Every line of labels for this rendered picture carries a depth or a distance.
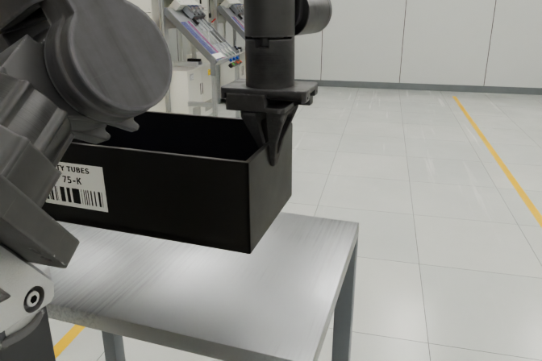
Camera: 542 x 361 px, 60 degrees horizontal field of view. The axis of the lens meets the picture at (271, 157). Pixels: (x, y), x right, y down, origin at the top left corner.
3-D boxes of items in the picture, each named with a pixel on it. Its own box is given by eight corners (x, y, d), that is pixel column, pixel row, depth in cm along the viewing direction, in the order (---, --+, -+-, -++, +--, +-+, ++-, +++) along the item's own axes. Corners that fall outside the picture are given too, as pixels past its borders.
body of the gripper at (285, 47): (240, 93, 60) (239, 33, 58) (318, 97, 57) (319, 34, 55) (219, 103, 54) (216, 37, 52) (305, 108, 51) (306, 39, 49)
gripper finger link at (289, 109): (247, 152, 63) (245, 83, 60) (298, 157, 61) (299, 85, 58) (227, 169, 57) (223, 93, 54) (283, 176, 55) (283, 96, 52)
